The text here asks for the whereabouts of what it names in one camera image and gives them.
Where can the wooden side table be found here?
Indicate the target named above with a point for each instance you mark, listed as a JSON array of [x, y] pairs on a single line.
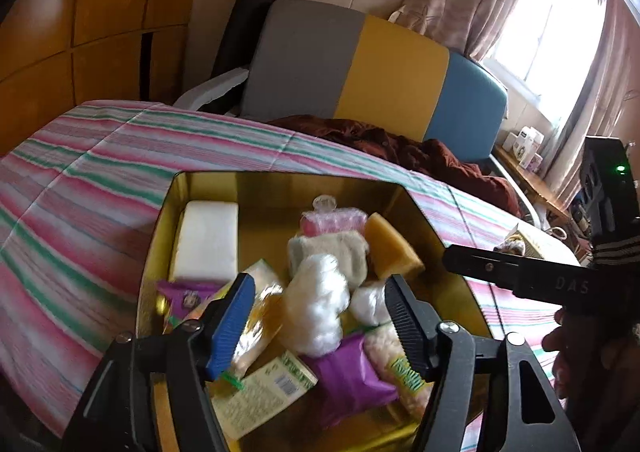
[[540, 187]]

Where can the clear cracker packet green ends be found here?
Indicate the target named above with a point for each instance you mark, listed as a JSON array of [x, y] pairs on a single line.
[[262, 322]]

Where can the wooden wardrobe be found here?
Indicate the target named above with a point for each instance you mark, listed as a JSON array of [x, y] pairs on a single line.
[[100, 32]]

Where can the black rolled mat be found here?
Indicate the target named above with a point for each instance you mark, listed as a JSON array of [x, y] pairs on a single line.
[[250, 17]]

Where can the pink bubble-wrapped bottle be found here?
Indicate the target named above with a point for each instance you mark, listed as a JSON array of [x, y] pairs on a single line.
[[332, 223]]

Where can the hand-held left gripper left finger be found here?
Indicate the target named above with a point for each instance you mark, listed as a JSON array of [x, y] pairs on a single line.
[[230, 327]]

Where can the plain purple packet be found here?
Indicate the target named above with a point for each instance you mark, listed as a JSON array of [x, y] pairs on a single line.
[[350, 377]]

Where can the grey yellow blue sofa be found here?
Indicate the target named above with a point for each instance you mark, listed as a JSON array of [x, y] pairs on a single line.
[[390, 67]]

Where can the purple white box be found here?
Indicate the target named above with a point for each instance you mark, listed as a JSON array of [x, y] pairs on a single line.
[[532, 161]]

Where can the window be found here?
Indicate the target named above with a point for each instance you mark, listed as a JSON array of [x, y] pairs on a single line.
[[550, 22]]

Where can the golden tin box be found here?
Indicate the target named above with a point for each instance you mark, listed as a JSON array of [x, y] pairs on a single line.
[[280, 202]]

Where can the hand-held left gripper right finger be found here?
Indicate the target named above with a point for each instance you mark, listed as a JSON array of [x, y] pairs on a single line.
[[407, 327]]

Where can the person's right hand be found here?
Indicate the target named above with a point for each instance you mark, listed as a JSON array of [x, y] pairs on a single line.
[[561, 347]]

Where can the small cream green box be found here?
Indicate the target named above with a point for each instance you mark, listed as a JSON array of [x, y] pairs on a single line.
[[260, 394]]

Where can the yellow sponge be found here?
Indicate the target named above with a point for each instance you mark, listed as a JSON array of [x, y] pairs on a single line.
[[392, 247]]

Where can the rust brown quilted jacket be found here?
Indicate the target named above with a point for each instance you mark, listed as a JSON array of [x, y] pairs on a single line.
[[440, 157]]

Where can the cream cardboard box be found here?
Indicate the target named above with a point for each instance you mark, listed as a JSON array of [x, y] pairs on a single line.
[[537, 242]]

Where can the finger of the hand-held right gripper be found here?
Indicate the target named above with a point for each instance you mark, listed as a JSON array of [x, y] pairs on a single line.
[[480, 264]]

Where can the rice cracker packet green label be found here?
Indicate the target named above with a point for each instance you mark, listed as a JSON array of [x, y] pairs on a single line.
[[395, 367]]

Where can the purple packet with picture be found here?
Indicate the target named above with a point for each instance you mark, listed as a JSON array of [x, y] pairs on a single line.
[[190, 299]]

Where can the white foam block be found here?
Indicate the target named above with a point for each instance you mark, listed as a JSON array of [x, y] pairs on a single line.
[[205, 242]]

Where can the white plastic bag bundle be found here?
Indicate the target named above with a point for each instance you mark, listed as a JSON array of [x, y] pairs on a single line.
[[315, 302], [367, 304]]

